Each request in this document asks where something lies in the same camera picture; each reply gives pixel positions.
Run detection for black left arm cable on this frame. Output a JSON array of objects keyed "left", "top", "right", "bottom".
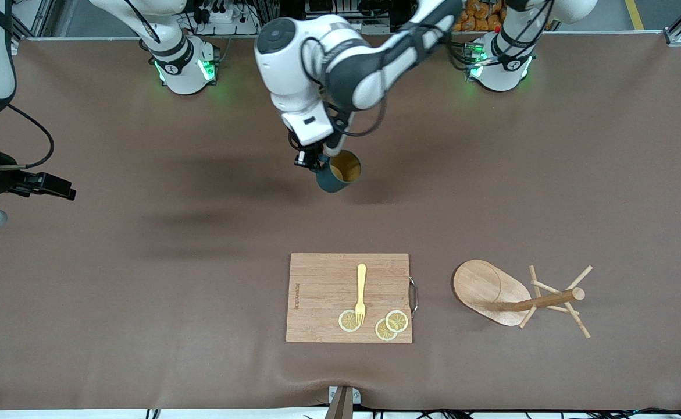
[{"left": 349, "top": 96, "right": 388, "bottom": 138}]

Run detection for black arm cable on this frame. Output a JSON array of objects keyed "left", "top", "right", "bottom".
[
  {"left": 349, "top": 96, "right": 388, "bottom": 138},
  {"left": 0, "top": 105, "right": 55, "bottom": 171}
]

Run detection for white power strip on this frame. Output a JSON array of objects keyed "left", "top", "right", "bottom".
[{"left": 198, "top": 6, "right": 245, "bottom": 24}]

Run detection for wooden cutting board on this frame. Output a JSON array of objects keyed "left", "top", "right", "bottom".
[{"left": 286, "top": 253, "right": 419, "bottom": 344}]

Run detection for yellow plastic fork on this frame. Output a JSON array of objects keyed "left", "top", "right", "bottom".
[{"left": 354, "top": 263, "right": 368, "bottom": 325}]

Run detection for dark green cup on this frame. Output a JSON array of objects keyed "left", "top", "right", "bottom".
[{"left": 316, "top": 150, "right": 362, "bottom": 194}]

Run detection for wooden cup rack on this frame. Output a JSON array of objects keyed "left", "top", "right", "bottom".
[{"left": 452, "top": 259, "right": 594, "bottom": 339}]

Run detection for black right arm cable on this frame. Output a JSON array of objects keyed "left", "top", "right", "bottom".
[{"left": 0, "top": 105, "right": 55, "bottom": 171}]

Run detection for aluminium frame struts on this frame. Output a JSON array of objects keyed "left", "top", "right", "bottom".
[{"left": 12, "top": 0, "right": 56, "bottom": 39}]

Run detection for metal table clamp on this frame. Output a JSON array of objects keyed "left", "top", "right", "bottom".
[{"left": 324, "top": 385, "right": 362, "bottom": 419}]

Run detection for brown table mat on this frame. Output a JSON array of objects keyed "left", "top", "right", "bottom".
[{"left": 0, "top": 32, "right": 681, "bottom": 411}]

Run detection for orange bread bag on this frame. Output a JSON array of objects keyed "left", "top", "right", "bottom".
[{"left": 457, "top": 0, "right": 508, "bottom": 34}]

